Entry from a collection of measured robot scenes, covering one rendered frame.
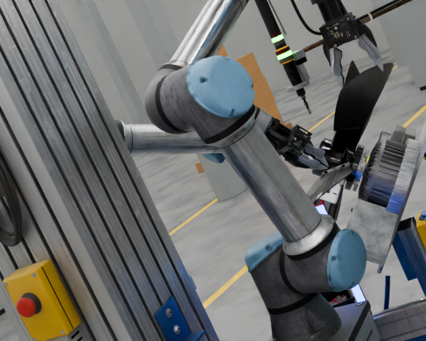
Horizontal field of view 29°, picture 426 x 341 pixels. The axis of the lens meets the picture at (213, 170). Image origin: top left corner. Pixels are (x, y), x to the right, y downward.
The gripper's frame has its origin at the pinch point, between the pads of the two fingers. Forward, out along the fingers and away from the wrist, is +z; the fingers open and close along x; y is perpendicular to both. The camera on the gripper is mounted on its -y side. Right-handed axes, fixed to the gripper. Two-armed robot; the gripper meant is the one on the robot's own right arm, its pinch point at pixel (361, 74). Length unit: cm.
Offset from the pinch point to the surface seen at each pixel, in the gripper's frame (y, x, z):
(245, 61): -857, -249, 32
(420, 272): -60, -15, 72
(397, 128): -86, -8, 32
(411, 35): -809, -39, 80
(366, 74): -46.8, -5.0, 6.2
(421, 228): -9.5, -2.3, 41.7
